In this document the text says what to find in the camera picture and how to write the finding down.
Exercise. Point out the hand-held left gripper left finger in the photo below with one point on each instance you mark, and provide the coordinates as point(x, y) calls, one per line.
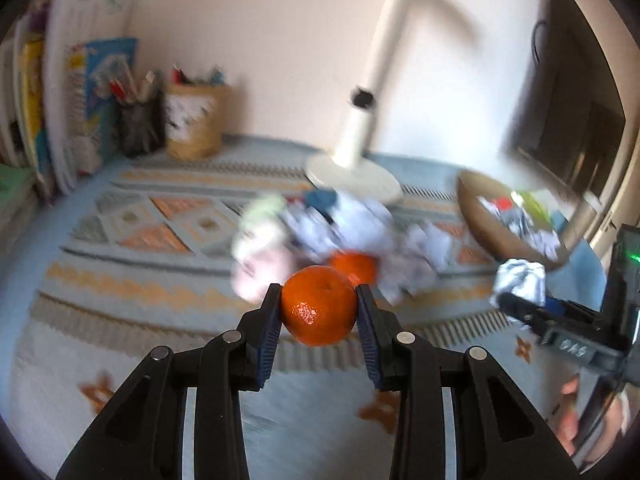
point(265, 340)

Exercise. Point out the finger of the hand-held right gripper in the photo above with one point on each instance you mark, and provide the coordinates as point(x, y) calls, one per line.
point(522, 310)
point(555, 306)

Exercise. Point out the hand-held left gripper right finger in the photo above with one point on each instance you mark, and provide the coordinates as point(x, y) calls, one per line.
point(372, 345)

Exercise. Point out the paper ball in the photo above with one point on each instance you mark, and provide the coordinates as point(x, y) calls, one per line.
point(520, 280)

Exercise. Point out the orange mandarin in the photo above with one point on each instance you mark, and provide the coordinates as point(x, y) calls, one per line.
point(355, 266)
point(320, 305)

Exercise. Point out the wooden bowl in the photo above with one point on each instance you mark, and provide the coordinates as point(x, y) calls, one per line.
point(485, 230)

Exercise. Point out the person's right hand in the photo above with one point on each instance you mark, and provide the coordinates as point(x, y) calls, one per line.
point(567, 430)

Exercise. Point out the pile of crumpled paper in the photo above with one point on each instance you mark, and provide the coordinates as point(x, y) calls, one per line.
point(530, 235)
point(360, 230)

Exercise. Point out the dango plush toy with faces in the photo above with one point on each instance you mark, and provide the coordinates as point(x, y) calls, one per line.
point(260, 260)

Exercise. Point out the green packet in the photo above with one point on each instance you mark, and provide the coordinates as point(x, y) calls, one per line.
point(535, 205)

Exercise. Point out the patterned woven mat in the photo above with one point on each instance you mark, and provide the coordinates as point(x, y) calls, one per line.
point(150, 280)

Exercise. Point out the blue plush toy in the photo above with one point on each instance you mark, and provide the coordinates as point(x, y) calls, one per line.
point(321, 199)

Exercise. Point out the black monitor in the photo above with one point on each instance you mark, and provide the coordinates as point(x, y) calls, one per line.
point(570, 100)

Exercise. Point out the white desk lamp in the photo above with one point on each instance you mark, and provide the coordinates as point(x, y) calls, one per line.
point(360, 125)

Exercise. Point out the beige cylinder pen holder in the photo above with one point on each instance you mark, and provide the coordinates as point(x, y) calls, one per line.
point(195, 120)

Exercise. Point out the black mesh pen holder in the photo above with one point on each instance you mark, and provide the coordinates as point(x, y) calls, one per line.
point(140, 127)

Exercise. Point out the bunch of pens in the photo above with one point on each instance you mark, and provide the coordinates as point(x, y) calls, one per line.
point(200, 76)
point(132, 85)

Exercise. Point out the stack of green notebooks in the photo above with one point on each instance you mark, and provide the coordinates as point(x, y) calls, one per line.
point(15, 190)

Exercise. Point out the row of upright books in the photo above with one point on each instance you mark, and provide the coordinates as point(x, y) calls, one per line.
point(60, 100)

